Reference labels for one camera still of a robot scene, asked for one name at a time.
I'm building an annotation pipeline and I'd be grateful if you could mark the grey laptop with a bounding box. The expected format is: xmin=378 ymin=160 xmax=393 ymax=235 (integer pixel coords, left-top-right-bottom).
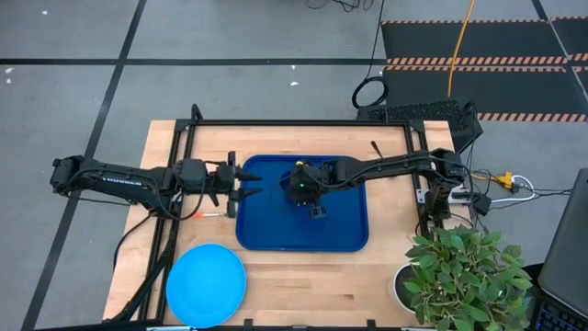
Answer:
xmin=536 ymin=166 xmax=588 ymax=319

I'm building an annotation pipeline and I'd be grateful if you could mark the black floor cable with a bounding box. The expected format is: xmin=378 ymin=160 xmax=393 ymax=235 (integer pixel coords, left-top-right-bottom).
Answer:
xmin=111 ymin=211 xmax=155 ymax=273

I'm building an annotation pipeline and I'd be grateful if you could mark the white plant pot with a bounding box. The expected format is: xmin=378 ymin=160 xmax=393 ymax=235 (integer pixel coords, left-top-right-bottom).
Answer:
xmin=392 ymin=261 xmax=422 ymax=314

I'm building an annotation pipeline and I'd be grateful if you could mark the blue plastic tray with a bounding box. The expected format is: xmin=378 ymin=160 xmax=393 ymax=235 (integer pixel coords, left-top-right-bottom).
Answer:
xmin=234 ymin=154 xmax=370 ymax=253

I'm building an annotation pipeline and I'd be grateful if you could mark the light blue round plate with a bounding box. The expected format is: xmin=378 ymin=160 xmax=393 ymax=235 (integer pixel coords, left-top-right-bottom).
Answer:
xmin=164 ymin=242 xmax=248 ymax=329

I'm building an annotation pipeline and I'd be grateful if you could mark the black power adapter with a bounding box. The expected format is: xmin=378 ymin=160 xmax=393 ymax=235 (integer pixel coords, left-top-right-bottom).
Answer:
xmin=470 ymin=192 xmax=493 ymax=217

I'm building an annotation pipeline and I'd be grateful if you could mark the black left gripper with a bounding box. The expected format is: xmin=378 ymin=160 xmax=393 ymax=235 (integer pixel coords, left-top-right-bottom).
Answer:
xmin=208 ymin=150 xmax=265 ymax=221

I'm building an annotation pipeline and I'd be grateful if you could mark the white cable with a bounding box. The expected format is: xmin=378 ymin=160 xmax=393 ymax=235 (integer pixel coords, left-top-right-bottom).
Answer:
xmin=491 ymin=174 xmax=537 ymax=204

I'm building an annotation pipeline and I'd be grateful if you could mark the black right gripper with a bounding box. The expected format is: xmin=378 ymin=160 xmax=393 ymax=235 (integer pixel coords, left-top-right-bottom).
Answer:
xmin=288 ymin=158 xmax=328 ymax=221

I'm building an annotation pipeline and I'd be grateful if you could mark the yellow plug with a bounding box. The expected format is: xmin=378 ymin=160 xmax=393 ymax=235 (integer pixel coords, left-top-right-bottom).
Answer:
xmin=471 ymin=171 xmax=515 ymax=190

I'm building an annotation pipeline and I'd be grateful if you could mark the black hanging cable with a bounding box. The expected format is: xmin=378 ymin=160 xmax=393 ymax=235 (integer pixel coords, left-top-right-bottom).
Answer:
xmin=350 ymin=0 xmax=390 ymax=110

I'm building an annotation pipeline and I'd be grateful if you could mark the black perforated computer case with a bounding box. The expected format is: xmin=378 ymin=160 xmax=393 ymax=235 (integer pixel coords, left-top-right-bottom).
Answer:
xmin=356 ymin=98 xmax=484 ymax=155

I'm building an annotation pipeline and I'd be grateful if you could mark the black striped floor mat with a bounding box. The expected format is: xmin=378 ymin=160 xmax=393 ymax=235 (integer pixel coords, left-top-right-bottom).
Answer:
xmin=379 ymin=17 xmax=588 ymax=124

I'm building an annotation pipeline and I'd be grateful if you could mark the black aluminium table frame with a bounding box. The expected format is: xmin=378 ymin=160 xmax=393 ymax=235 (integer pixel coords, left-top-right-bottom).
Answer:
xmin=107 ymin=103 xmax=460 ymax=331

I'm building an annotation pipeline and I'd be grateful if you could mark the yellow cable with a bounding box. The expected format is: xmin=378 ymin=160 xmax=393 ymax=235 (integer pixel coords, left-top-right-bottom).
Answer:
xmin=447 ymin=0 xmax=477 ymax=99

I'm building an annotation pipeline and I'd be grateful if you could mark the green leafy plant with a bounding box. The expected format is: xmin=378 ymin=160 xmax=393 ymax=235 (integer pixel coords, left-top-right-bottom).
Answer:
xmin=402 ymin=223 xmax=535 ymax=331

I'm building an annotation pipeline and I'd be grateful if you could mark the black keyboard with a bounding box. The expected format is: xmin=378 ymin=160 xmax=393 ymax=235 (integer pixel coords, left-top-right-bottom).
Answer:
xmin=530 ymin=296 xmax=588 ymax=331

